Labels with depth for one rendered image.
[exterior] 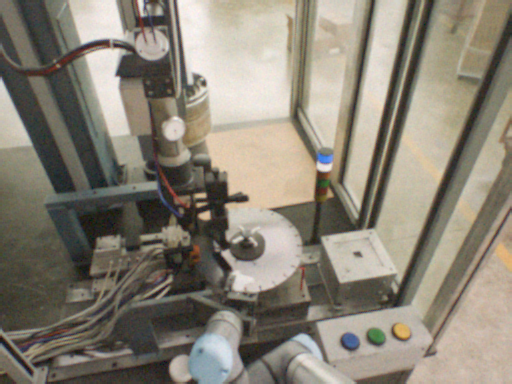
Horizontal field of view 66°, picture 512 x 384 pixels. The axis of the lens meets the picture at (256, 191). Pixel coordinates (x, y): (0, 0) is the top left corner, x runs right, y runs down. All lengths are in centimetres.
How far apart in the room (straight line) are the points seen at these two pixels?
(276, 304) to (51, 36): 102
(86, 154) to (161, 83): 80
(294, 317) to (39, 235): 101
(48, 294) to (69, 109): 62
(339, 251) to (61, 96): 102
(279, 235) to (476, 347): 138
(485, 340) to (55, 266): 198
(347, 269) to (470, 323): 126
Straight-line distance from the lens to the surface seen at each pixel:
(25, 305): 151
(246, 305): 94
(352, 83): 143
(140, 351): 124
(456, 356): 225
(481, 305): 248
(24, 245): 170
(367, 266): 124
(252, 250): 116
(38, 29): 138
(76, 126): 150
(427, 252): 108
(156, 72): 80
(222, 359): 72
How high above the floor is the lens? 185
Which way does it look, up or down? 42 degrees down
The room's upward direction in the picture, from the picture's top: 1 degrees counter-clockwise
